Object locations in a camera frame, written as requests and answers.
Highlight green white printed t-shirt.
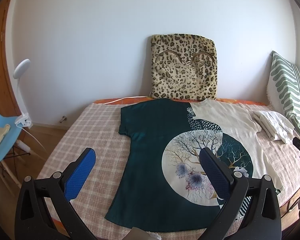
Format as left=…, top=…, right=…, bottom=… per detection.
left=106, top=99, right=283, bottom=232

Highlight folded white cloth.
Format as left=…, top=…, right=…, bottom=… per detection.
left=251, top=111, right=294, bottom=144

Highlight green white striped pillow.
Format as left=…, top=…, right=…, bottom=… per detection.
left=267, top=51, right=300, bottom=136

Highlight white clip desk lamp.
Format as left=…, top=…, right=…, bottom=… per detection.
left=13, top=59, right=32, bottom=127

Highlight light blue chair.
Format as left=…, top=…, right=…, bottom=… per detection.
left=0, top=102, right=31, bottom=188

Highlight pink plaid bed blanket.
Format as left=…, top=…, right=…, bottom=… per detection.
left=38, top=103, right=300, bottom=239

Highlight wooden door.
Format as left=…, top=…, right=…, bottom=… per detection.
left=0, top=0, right=21, bottom=116

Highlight leopard print cushion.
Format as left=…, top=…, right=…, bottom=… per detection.
left=151, top=34, right=217, bottom=101

